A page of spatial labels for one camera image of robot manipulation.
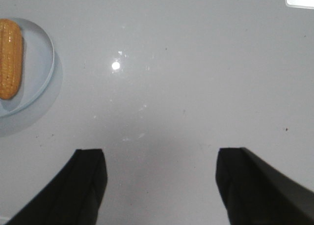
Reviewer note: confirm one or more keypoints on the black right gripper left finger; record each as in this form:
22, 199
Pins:
72, 197

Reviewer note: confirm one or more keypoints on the light blue round plate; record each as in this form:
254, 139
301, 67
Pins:
37, 67

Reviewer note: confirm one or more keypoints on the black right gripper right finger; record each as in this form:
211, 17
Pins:
255, 193

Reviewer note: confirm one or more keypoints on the orange toy corn cob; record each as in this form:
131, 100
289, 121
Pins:
11, 58

